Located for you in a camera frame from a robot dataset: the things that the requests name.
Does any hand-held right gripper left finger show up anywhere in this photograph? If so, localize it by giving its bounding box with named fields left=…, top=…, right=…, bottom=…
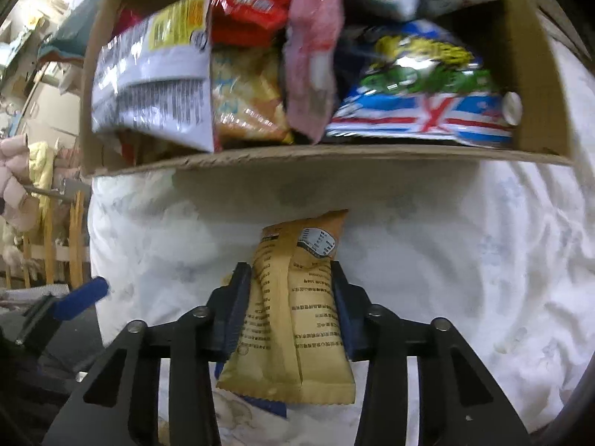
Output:
left=42, top=262, right=254, bottom=446

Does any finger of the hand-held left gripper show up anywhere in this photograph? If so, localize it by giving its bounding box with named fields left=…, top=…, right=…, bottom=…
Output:
left=19, top=276, right=110, bottom=345

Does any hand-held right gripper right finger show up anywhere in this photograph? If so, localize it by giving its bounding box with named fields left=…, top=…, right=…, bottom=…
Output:
left=330, top=260, right=531, bottom=446

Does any mustard yellow snack packet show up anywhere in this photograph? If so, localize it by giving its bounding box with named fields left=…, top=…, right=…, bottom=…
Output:
left=216, top=209, right=356, bottom=405

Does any brown cardboard box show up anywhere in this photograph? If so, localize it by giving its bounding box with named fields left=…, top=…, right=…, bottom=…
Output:
left=79, top=0, right=575, bottom=177

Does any yellow orange chip packet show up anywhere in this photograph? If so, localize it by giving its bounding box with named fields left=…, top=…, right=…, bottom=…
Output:
left=211, top=46, right=295, bottom=146

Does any white yellow-label snack bag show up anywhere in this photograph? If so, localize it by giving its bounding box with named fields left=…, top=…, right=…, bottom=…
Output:
left=90, top=0, right=217, bottom=153

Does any blue flag-print snack bag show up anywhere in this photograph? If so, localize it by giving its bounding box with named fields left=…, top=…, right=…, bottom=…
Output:
left=324, top=19, right=524, bottom=148

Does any pink snack packet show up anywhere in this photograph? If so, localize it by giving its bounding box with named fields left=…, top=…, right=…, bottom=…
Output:
left=283, top=0, right=356, bottom=145

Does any red snack bag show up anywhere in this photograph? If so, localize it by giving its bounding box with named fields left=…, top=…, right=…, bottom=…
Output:
left=211, top=0, right=293, bottom=47

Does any dark blue flat packet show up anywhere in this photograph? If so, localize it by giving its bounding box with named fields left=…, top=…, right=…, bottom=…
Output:
left=239, top=395, right=288, bottom=418

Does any pale cartoon-print packet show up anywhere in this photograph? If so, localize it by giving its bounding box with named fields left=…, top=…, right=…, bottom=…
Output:
left=158, top=388, right=261, bottom=446

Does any pale yellow cloth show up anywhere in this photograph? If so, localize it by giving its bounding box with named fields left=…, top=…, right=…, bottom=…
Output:
left=28, top=142, right=63, bottom=210

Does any pink plush toy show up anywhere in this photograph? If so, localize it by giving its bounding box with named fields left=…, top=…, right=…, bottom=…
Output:
left=0, top=135, right=40, bottom=233

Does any teal pillow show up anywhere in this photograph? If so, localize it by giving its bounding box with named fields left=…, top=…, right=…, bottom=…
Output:
left=39, top=0, right=105, bottom=59

